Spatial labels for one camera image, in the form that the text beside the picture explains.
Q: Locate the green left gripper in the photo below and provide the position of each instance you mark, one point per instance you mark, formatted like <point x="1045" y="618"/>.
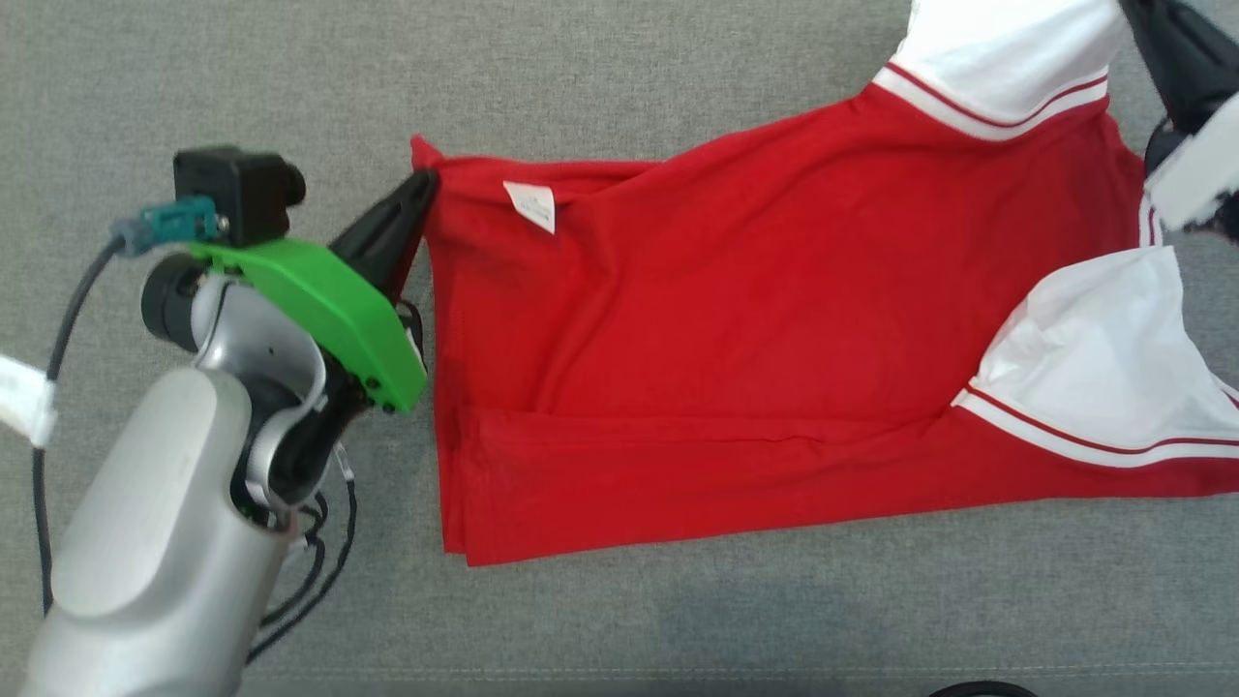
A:
<point x="329" y="300"/>

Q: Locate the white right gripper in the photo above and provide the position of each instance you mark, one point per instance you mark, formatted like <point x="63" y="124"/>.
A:
<point x="1205" y="169"/>

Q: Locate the red and white shirt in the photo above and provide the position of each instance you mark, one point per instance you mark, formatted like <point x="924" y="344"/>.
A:
<point x="726" y="339"/>

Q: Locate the black robot base rim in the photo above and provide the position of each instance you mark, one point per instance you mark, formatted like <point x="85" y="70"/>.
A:
<point x="982" y="689"/>

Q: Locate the grey fabric sofa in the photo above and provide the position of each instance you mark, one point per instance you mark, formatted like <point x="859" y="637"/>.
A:
<point x="290" y="77"/>

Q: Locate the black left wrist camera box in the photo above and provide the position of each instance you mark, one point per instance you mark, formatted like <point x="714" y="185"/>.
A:
<point x="237" y="194"/>

